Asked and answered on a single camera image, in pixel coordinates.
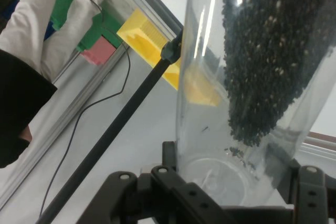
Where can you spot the yellow moulded block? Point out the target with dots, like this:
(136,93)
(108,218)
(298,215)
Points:
(141,43)

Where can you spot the white fabric cover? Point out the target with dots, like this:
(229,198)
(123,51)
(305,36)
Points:
(31,32)

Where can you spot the black sleeve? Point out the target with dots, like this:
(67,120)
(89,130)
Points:
(18,98)

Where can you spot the pink foam block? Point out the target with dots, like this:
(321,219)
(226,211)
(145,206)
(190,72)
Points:
(98,51)

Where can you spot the black seeds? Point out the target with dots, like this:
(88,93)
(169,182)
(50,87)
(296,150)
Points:
(262,64)

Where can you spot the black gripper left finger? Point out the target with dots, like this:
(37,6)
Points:
(162,197)

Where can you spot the black pole with clamp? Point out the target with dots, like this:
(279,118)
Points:
(118,121)

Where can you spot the aluminium frame post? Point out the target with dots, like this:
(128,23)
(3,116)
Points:
(65,119)

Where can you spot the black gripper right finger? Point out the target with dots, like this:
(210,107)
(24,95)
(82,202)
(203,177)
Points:
(312,197)

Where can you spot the clear plastic jar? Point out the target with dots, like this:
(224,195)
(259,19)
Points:
(204,103)

